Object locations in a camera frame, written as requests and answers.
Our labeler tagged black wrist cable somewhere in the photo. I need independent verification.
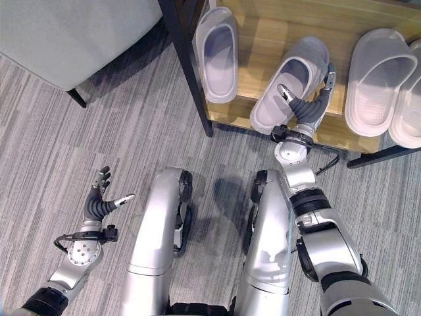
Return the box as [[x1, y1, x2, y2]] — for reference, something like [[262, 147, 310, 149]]
[[310, 144, 341, 176], [53, 232, 99, 254]]

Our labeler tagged grey slipper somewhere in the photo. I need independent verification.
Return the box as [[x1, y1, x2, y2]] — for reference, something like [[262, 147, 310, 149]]
[[195, 7, 239, 103], [249, 36, 330, 135]]

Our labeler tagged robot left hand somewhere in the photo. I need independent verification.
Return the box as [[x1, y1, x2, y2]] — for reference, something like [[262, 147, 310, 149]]
[[80, 166, 136, 234]]

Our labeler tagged robot right leg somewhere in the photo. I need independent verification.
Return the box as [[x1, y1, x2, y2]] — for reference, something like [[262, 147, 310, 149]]
[[235, 169, 297, 316]]

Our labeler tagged grey upholstered sofa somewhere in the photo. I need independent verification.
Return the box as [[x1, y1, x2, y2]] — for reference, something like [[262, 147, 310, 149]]
[[0, 0, 165, 109]]

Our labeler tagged white translucent slipper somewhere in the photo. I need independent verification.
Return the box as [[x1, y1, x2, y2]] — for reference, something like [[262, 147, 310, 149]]
[[388, 39, 421, 149], [344, 28, 418, 136]]

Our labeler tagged robot leg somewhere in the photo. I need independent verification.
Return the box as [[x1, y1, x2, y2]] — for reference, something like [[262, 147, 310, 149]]
[[235, 169, 297, 316], [117, 167, 195, 316]]

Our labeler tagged wooden shoe rack black frame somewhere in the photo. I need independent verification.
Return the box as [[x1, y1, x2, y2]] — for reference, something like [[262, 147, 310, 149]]
[[157, 0, 421, 169]]

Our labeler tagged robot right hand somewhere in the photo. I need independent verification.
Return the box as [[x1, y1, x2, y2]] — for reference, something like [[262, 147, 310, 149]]
[[278, 63, 337, 136]]

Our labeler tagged robot left leg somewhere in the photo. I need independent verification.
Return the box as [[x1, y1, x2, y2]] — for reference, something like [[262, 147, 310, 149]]
[[117, 167, 195, 316]]

